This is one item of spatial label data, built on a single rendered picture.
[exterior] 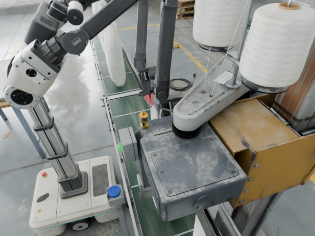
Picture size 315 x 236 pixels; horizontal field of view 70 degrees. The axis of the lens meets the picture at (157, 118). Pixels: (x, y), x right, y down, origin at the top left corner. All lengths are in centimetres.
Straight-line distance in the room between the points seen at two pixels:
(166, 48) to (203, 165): 48
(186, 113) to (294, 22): 32
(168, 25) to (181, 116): 38
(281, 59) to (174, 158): 35
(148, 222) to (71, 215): 60
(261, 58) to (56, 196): 177
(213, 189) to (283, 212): 168
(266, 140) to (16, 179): 234
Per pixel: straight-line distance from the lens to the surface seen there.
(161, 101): 94
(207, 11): 73
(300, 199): 239
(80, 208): 187
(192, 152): 64
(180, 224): 158
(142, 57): 127
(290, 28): 54
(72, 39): 87
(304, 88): 79
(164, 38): 89
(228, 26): 74
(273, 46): 55
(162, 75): 92
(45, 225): 194
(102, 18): 87
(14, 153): 292
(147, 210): 162
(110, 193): 116
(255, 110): 84
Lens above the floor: 183
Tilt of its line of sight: 41 degrees down
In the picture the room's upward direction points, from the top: 3 degrees counter-clockwise
